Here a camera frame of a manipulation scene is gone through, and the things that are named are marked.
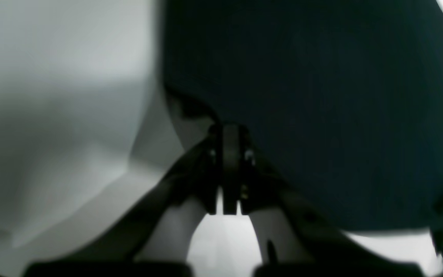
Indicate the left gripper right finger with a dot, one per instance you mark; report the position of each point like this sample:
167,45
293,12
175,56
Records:
288,228

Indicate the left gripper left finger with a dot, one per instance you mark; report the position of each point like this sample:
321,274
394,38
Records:
160,226

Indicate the black T-shirt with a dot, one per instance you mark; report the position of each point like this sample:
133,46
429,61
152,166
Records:
344,97

